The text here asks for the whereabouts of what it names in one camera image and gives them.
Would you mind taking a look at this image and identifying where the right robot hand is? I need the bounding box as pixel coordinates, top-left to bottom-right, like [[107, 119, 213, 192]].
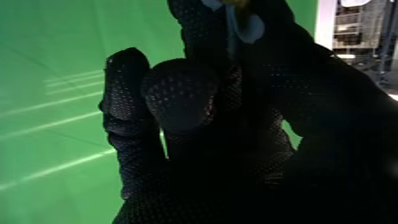
[[98, 0, 398, 224]]

